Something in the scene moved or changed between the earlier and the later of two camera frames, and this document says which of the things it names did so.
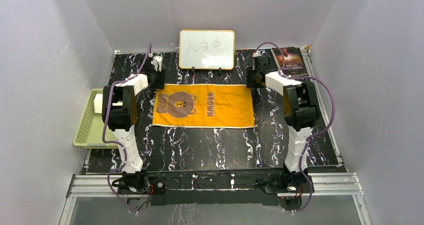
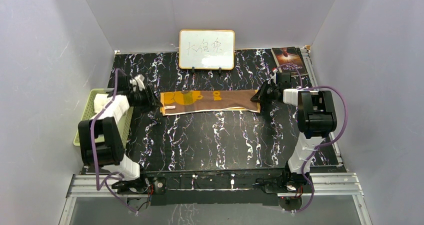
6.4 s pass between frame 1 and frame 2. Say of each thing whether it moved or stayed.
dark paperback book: stayed
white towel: stayed
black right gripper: moved
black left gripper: moved
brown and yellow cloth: moved
